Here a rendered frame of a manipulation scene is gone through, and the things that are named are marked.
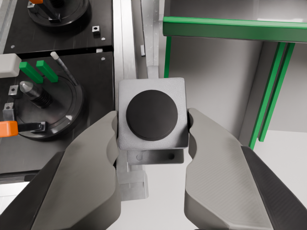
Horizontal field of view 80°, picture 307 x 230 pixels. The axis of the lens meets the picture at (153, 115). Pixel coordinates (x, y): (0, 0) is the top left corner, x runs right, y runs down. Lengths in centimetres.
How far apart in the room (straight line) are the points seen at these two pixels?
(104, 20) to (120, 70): 14
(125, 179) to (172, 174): 13
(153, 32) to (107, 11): 26
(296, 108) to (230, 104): 11
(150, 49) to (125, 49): 16
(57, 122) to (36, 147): 6
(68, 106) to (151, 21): 21
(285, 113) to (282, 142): 18
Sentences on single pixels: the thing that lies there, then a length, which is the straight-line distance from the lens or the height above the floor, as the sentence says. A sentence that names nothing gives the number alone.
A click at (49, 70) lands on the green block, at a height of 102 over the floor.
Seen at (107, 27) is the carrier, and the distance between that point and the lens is 49.
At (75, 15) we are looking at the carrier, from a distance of 51.
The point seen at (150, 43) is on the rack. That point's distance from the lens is 29.
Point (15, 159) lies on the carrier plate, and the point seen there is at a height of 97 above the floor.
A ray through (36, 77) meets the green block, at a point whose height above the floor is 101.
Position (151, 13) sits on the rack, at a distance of 26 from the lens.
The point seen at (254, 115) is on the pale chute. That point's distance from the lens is 29.
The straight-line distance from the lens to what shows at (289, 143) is 54.
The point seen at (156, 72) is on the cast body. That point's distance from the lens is 17.
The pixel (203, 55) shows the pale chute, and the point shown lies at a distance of 27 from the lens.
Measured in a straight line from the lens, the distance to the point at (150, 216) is 43.
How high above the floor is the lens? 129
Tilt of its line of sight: 68 degrees down
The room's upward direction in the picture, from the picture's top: 2 degrees counter-clockwise
